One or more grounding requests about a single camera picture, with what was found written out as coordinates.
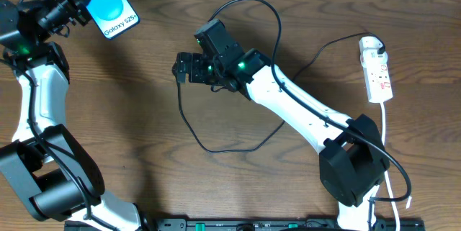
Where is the blue Galaxy smartphone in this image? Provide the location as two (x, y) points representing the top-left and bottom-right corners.
(86, 0), (140, 40)

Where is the black USB charging cable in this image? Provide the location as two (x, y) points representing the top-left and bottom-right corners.
(175, 32), (386, 154)

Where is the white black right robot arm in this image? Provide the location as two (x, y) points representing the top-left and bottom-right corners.
(172, 19), (390, 230)

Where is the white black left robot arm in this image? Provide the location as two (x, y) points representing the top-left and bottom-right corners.
(1, 0), (156, 230)

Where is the white USB charger adapter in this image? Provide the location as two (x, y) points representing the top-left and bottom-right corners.
(359, 36), (388, 68)

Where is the white power strip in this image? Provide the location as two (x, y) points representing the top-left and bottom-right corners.
(363, 62), (393, 104)

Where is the small white paper scrap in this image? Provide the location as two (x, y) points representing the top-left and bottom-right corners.
(406, 196), (412, 209)

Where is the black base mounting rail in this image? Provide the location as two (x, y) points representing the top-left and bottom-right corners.
(154, 217), (426, 231)

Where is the white power strip cord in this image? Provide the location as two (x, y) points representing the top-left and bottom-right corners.
(379, 101), (401, 231)

